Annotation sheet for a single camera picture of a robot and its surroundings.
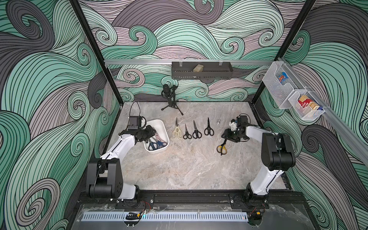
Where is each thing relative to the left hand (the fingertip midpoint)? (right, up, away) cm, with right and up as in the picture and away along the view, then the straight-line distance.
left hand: (153, 130), depth 89 cm
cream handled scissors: (+15, -3, +12) cm, 19 cm away
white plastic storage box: (+2, 0, +15) cm, 15 cm away
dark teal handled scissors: (-2, -11, +6) cm, 13 cm away
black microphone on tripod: (+9, +25, +8) cm, 28 cm away
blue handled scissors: (+3, -10, +7) cm, 13 cm away
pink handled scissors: (+1, -6, +9) cm, 11 cm away
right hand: (+50, -6, +9) cm, 51 cm away
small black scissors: (+22, -5, +11) cm, 25 cm away
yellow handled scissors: (+45, -13, +4) cm, 47 cm away
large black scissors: (+38, -2, +14) cm, 41 cm away
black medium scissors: (+29, -4, +12) cm, 31 cm away
